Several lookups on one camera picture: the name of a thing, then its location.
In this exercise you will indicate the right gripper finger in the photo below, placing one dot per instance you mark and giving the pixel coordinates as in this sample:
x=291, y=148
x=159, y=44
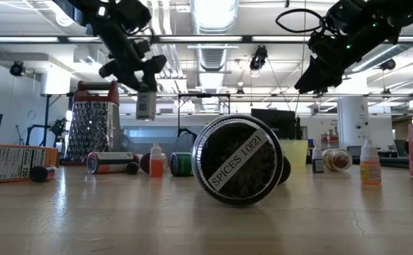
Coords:
x=310, y=74
x=324, y=76

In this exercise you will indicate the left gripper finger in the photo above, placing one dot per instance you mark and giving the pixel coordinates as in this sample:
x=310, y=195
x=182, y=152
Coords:
x=149, y=83
x=131, y=82

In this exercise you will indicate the white-lidded clear jar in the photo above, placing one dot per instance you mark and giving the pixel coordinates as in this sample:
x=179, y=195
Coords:
x=146, y=106

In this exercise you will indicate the large red food colouring bottle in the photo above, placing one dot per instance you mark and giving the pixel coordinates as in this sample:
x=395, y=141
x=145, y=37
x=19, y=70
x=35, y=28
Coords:
x=144, y=163

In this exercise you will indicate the amber jar with red contents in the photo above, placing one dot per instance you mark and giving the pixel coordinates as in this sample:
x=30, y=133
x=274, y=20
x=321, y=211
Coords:
x=339, y=160

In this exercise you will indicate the small black-labelled dropper bottle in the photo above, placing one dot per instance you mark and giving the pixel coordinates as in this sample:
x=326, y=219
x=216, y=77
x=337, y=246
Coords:
x=317, y=164

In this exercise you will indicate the small bottle with black cap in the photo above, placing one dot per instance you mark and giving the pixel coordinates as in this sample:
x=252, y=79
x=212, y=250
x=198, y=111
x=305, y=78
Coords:
x=41, y=173

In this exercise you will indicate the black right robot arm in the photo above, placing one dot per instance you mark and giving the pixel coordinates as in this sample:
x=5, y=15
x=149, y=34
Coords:
x=387, y=17

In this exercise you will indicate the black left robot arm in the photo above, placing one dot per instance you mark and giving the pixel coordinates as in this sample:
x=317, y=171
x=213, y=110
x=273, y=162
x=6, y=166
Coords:
x=85, y=10

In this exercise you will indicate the black ceiling spotlight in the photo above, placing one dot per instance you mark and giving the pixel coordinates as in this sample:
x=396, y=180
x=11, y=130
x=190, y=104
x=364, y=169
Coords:
x=16, y=69
x=388, y=64
x=259, y=56

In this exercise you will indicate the black monitor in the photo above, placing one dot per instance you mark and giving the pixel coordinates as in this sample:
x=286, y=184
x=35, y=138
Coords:
x=273, y=122

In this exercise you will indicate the translucent yellow-green bin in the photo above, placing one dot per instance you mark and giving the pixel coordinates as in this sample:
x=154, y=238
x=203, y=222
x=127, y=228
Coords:
x=294, y=152

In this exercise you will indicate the pink labelled bottle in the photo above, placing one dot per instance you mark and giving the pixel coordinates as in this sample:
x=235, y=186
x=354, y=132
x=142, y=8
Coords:
x=110, y=163

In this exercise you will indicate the green food colouring bottle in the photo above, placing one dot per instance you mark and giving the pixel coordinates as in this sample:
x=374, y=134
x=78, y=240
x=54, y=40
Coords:
x=181, y=164

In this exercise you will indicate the black tripod stand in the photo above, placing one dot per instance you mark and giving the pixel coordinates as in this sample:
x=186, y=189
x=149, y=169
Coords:
x=46, y=113

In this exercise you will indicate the spice jar labelled SPICES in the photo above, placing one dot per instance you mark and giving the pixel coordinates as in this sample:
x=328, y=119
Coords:
x=238, y=161

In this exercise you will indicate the orange food box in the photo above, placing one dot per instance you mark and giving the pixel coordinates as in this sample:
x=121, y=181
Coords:
x=11, y=163

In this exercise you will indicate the black metal stand frame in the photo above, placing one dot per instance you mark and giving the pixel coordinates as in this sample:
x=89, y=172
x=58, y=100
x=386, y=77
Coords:
x=192, y=95

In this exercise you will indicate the silver ventilation duct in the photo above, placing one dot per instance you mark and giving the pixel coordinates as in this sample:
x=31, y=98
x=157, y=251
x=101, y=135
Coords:
x=213, y=60

